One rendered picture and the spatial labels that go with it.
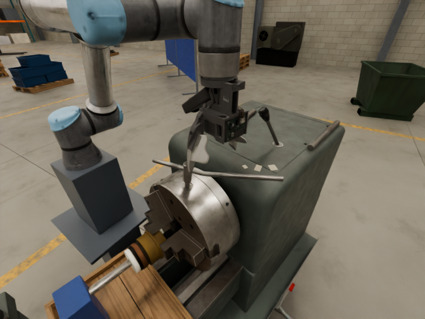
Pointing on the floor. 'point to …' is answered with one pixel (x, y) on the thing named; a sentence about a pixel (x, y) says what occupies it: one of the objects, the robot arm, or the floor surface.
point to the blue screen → (183, 58)
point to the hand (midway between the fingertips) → (212, 159)
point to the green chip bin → (390, 90)
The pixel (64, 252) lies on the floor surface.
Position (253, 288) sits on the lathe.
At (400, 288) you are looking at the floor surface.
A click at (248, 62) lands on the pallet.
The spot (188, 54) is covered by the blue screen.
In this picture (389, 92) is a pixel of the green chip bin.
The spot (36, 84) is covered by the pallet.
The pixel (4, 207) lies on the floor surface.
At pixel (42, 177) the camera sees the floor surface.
